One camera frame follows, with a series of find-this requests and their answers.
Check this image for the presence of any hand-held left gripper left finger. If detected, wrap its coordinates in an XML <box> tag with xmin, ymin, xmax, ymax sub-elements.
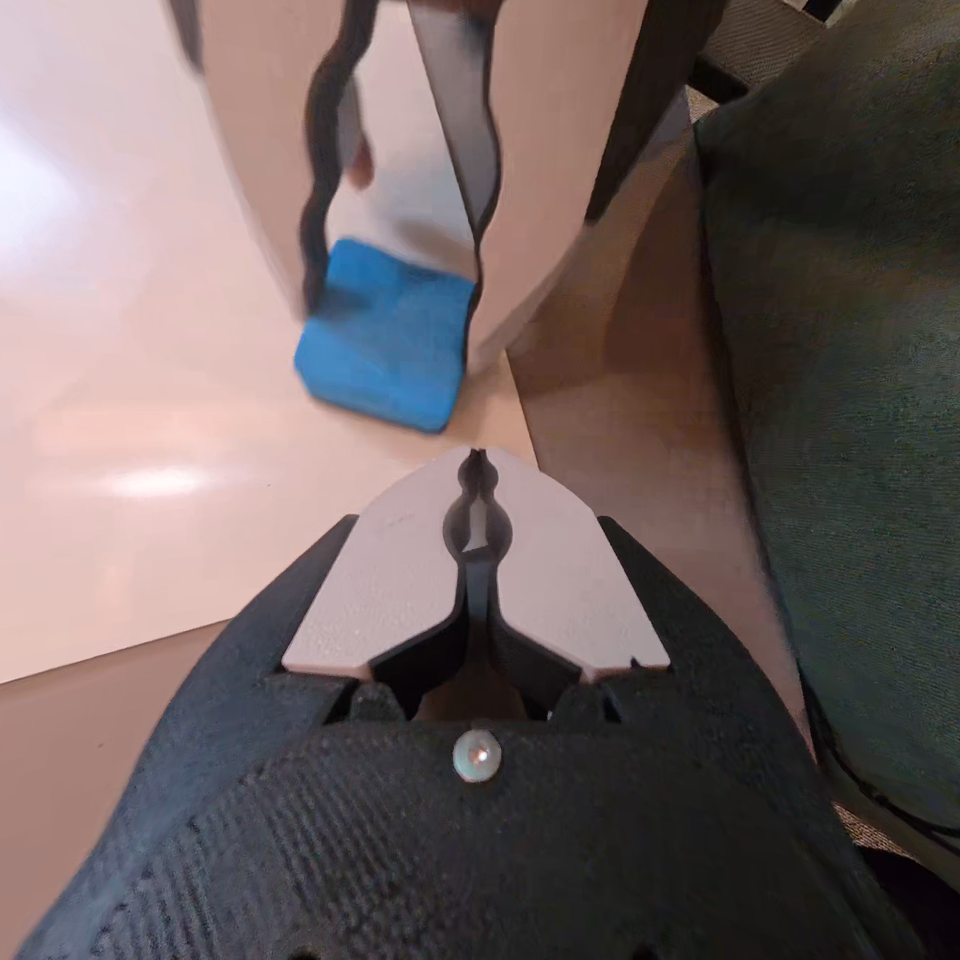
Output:
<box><xmin>281</xmin><ymin>446</ymin><xmax>484</xmax><ymax>684</ymax></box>

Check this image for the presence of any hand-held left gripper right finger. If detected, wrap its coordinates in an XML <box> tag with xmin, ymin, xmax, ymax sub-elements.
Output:
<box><xmin>474</xmin><ymin>444</ymin><xmax>673</xmax><ymax>687</ymax></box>

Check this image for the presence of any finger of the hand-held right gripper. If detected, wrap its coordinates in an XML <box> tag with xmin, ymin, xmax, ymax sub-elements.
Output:
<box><xmin>195</xmin><ymin>0</ymin><xmax>376</xmax><ymax>324</ymax></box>
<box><xmin>408</xmin><ymin>0</ymin><xmax>654</xmax><ymax>376</ymax></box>

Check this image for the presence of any white whiteboard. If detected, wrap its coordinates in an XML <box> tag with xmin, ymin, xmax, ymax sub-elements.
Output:
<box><xmin>0</xmin><ymin>0</ymin><xmax>541</xmax><ymax>685</ymax></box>

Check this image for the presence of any blue whiteboard eraser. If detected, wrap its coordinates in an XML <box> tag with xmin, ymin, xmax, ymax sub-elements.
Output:
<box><xmin>293</xmin><ymin>237</ymin><xmax>481</xmax><ymax>436</ymax></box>

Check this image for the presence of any green sweatshirt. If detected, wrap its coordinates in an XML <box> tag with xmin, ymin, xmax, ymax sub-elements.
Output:
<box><xmin>693</xmin><ymin>0</ymin><xmax>960</xmax><ymax>841</ymax></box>

